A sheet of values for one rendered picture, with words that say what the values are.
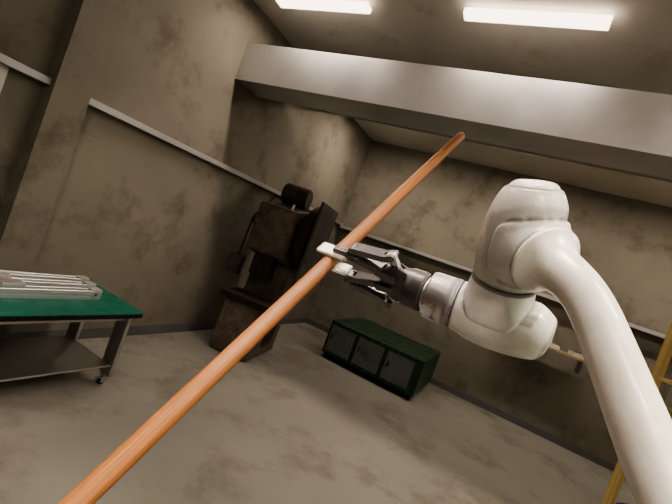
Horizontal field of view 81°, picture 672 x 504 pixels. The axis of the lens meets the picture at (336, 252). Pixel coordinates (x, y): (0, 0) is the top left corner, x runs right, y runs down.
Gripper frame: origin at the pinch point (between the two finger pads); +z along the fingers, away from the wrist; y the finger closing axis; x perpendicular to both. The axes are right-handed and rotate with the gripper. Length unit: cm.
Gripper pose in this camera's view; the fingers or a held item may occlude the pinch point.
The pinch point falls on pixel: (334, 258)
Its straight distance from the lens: 81.9
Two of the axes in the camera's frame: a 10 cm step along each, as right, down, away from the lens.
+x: 5.4, -5.1, 6.6
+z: -8.4, -3.1, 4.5
